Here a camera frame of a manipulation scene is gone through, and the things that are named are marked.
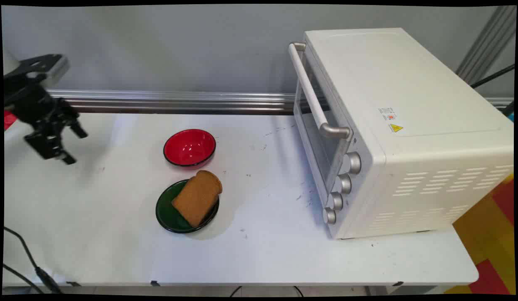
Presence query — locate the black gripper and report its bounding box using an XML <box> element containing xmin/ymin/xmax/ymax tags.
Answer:
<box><xmin>4</xmin><ymin>77</ymin><xmax>89</xmax><ymax>165</ymax></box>

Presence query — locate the glass oven door with handle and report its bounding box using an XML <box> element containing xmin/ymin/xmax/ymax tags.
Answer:
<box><xmin>289</xmin><ymin>41</ymin><xmax>356</xmax><ymax>197</ymax></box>

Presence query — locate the red bowl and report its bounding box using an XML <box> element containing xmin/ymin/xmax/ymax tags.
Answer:
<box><xmin>163</xmin><ymin>129</ymin><xmax>216</xmax><ymax>168</ymax></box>

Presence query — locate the dark green plate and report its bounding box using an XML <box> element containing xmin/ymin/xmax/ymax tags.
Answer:
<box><xmin>155</xmin><ymin>180</ymin><xmax>220</xmax><ymax>234</ymax></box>

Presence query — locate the brown bread slice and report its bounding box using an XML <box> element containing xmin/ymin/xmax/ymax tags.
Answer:
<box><xmin>172</xmin><ymin>170</ymin><xmax>223</xmax><ymax>228</ymax></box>

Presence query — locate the white toaster oven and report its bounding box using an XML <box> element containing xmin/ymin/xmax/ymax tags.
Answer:
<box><xmin>303</xmin><ymin>28</ymin><xmax>514</xmax><ymax>240</ymax></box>

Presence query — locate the red yellow foam floor mat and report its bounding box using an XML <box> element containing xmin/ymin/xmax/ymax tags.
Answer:
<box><xmin>444</xmin><ymin>173</ymin><xmax>515</xmax><ymax>295</ymax></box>

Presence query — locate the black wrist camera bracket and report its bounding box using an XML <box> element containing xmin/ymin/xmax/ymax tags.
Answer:
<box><xmin>4</xmin><ymin>54</ymin><xmax>70</xmax><ymax>88</ymax></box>

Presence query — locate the aluminium frame rail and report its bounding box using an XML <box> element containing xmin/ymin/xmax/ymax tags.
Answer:
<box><xmin>46</xmin><ymin>89</ymin><xmax>514</xmax><ymax>114</ymax></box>

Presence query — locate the black cable loop under table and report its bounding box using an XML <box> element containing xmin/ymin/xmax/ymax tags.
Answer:
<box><xmin>229</xmin><ymin>286</ymin><xmax>304</xmax><ymax>297</ymax></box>

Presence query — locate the aluminium frame post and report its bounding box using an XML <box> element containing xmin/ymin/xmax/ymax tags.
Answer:
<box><xmin>455</xmin><ymin>6</ymin><xmax>516</xmax><ymax>86</ymax></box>

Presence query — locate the thin black cable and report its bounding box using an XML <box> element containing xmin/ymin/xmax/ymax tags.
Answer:
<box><xmin>470</xmin><ymin>64</ymin><xmax>515</xmax><ymax>89</ymax></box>

